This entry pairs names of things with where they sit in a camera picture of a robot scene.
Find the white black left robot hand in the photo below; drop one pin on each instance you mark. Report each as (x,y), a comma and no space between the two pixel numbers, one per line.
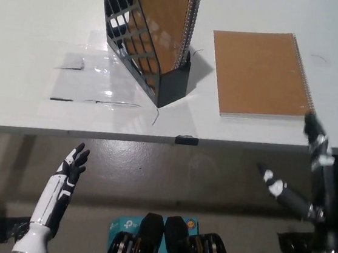
(58,187)

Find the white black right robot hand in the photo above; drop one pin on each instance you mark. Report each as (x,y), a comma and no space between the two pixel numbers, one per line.
(330,196)

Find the thick brown spiral notebook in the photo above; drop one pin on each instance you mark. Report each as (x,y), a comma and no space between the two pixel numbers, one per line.
(166,19)

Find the black lattice book holder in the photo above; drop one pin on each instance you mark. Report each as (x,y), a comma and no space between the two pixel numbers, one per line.
(173,84)

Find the black floor tape patch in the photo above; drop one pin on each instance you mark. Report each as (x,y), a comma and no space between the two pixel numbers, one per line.
(18,228)
(291,242)

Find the teal cardboard box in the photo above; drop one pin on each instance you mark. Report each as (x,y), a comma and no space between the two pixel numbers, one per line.
(124,225)

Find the transparent plastic sheet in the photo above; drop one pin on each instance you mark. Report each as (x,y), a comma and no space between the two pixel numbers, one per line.
(79,85)

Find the grey paper patch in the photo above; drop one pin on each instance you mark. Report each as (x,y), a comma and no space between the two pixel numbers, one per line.
(71,60)

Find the black table edge clip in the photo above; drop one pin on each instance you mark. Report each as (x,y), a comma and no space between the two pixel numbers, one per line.
(185,140)

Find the thin brown spiral notebook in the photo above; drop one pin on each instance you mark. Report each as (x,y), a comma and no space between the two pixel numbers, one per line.
(260,73)

